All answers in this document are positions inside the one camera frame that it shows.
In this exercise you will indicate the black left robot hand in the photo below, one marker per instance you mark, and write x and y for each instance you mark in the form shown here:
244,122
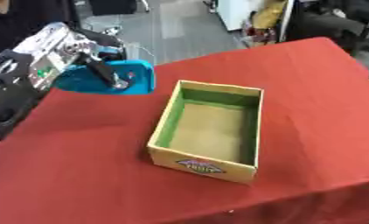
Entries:
105,71

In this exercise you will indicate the yellow bag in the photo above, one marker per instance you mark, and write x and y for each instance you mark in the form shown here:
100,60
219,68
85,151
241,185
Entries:
269,14

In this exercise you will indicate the tan cardboard box green inside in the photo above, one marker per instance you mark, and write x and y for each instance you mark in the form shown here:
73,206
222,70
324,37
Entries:
208,131

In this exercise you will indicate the black office chair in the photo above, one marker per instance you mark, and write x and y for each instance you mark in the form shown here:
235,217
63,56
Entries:
113,6

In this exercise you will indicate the white cabinet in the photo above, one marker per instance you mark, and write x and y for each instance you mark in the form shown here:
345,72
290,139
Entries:
233,13

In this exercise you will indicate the red bag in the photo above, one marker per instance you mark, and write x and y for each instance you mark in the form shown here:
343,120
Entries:
259,35

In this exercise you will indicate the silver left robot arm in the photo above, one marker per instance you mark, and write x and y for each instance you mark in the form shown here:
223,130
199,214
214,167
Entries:
19,87

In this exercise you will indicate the person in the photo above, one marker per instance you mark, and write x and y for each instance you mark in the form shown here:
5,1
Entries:
27,17

